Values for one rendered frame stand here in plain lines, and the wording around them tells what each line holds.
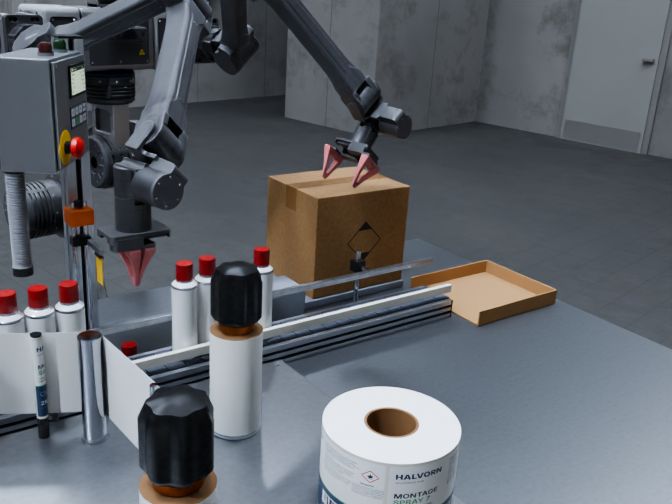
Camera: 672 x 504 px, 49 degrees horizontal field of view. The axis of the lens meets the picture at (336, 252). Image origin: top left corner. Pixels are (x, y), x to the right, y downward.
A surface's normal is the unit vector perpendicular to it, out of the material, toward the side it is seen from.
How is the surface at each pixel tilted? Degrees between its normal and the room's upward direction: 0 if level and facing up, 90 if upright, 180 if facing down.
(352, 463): 90
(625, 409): 0
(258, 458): 0
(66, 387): 90
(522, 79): 90
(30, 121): 90
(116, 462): 0
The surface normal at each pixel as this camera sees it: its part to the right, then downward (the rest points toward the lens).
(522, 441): 0.06, -0.94
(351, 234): 0.58, 0.31
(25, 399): 0.12, 0.34
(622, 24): -0.69, 0.21
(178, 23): -0.38, -0.55
